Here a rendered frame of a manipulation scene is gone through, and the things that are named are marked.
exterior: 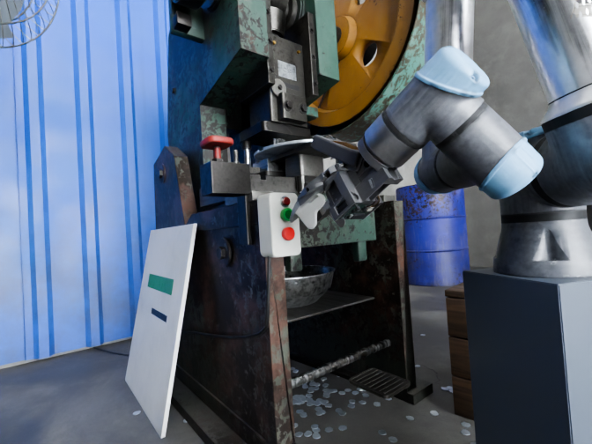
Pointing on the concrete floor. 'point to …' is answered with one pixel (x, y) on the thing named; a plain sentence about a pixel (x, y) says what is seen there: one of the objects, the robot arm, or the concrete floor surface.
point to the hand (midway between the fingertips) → (306, 214)
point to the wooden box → (459, 351)
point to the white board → (160, 321)
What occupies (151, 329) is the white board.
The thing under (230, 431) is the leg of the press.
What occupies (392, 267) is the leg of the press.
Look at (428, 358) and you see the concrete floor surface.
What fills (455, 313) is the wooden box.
